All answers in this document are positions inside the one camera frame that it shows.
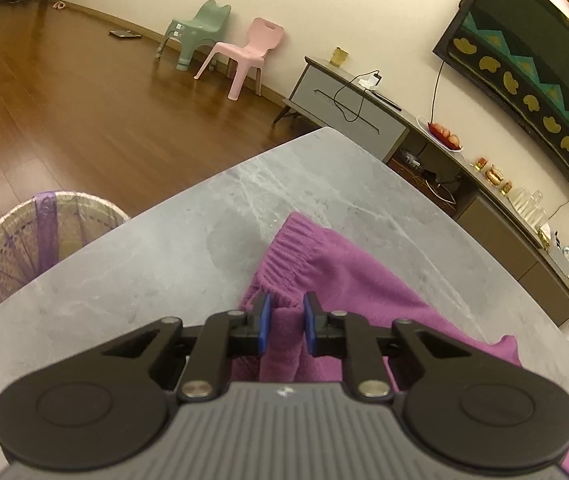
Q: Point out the flat dark floor scale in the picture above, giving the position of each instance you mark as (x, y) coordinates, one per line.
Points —
(124, 34)

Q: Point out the gold ingot ornament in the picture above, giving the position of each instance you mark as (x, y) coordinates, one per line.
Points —
(494, 176)

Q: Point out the pink plastic chair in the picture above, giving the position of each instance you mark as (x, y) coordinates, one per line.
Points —
(259, 40)

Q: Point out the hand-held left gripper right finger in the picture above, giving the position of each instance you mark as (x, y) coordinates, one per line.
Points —
(309, 327)

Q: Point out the pink slippers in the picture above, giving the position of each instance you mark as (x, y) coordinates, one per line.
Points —
(59, 5)

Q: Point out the black remote control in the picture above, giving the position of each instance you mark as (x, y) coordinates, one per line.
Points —
(387, 101)

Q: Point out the white power strip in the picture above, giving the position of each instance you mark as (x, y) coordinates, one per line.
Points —
(370, 81)

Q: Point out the wall television with patterned cover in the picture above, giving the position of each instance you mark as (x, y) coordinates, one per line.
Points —
(524, 60)

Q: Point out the purple pants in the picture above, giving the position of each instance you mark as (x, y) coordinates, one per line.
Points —
(354, 280)

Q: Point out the red fruit plate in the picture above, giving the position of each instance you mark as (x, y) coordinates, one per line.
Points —
(444, 136)

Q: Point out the long grey television cabinet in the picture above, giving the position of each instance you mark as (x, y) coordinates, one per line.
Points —
(489, 220)

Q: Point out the yellow cup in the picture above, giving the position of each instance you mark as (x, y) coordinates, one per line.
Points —
(338, 56)

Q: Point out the small amber cup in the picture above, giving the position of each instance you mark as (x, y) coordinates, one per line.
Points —
(507, 189)
(482, 164)

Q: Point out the clear plastic box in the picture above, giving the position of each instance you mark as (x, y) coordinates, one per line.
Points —
(567, 261)

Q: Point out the gold tissue box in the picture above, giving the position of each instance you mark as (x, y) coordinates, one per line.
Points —
(545, 237)

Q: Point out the green plastic chair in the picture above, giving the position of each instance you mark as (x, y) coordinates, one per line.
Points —
(194, 25)

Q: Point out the cluster of clear glasses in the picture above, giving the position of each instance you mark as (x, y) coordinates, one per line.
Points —
(529, 206)

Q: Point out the metal dish on shelf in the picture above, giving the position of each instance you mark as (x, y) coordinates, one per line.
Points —
(410, 160)

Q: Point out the woven waste basket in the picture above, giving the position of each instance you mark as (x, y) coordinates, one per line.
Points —
(14, 240)

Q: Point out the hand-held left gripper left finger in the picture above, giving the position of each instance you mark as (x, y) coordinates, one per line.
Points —
(264, 325)

